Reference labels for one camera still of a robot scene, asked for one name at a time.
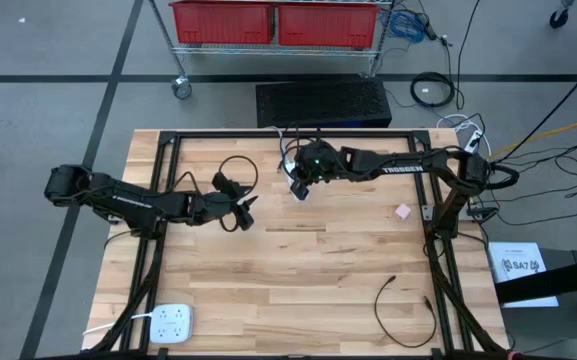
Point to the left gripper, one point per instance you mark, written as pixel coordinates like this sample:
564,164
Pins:
208,207

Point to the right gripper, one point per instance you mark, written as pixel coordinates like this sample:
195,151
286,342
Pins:
318,162

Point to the white power strip with USB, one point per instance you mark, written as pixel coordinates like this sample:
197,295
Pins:
288,167

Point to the pink USB charger cube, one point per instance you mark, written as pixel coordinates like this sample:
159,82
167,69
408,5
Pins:
402,211

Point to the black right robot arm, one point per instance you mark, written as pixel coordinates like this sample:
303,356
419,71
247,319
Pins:
403,167

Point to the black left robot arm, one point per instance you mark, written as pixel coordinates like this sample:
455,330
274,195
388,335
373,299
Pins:
133,200

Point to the grey metal table clamp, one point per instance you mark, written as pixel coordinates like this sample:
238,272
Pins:
114,218
483,214

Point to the white square outlet hub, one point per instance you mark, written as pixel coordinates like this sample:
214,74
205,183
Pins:
170,324

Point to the red plastic bin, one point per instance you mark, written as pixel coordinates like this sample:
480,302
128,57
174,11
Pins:
328,25
223,22

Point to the white floor power strip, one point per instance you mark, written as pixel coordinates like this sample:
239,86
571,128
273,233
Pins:
473,142

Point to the white printed paper sheet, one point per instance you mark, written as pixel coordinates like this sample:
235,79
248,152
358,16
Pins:
518,270

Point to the black side stand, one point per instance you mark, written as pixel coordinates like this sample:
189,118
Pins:
558,280

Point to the black caster wheel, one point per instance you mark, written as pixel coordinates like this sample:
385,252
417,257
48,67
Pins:
559,19

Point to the black aluminium table frame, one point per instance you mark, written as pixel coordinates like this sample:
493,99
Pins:
193,134

